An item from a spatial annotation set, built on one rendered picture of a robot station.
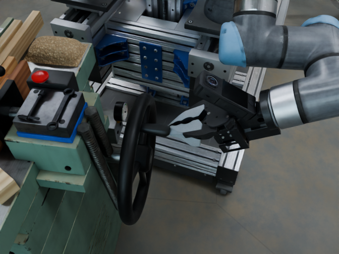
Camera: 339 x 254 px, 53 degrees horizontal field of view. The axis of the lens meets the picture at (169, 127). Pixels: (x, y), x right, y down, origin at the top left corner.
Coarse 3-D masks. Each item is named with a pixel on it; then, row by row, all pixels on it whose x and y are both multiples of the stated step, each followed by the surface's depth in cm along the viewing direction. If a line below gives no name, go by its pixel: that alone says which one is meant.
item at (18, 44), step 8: (32, 16) 87; (40, 16) 90; (24, 24) 85; (32, 24) 86; (40, 24) 90; (16, 32) 83; (24, 32) 83; (32, 32) 87; (16, 40) 81; (24, 40) 83; (32, 40) 87; (8, 48) 79; (16, 48) 80; (24, 48) 84; (0, 56) 77; (16, 56) 81; (0, 64) 75
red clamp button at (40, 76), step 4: (36, 72) 61; (40, 72) 61; (44, 72) 61; (32, 76) 60; (36, 76) 60; (40, 76) 60; (44, 76) 60; (48, 76) 61; (32, 80) 60; (36, 80) 60; (40, 80) 60; (44, 80) 60
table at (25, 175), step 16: (32, 64) 81; (48, 64) 81; (80, 64) 81; (80, 80) 81; (0, 160) 63; (16, 160) 63; (16, 176) 61; (32, 176) 63; (48, 176) 65; (64, 176) 65; (80, 176) 65; (16, 192) 59; (32, 192) 64; (0, 208) 57; (16, 208) 59; (0, 224) 55; (16, 224) 59; (0, 240) 55
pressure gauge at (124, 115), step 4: (116, 104) 102; (120, 104) 102; (124, 104) 101; (116, 108) 101; (120, 108) 101; (124, 108) 103; (116, 112) 101; (120, 112) 101; (124, 112) 103; (116, 116) 101; (120, 116) 101; (124, 116) 104; (116, 120) 103; (120, 120) 103; (124, 120) 104
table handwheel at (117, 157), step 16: (144, 96) 69; (144, 112) 66; (128, 128) 62; (128, 144) 61; (144, 144) 74; (112, 160) 74; (128, 160) 60; (144, 160) 72; (128, 176) 61; (144, 176) 81; (128, 192) 62; (144, 192) 82; (128, 208) 63; (128, 224) 69
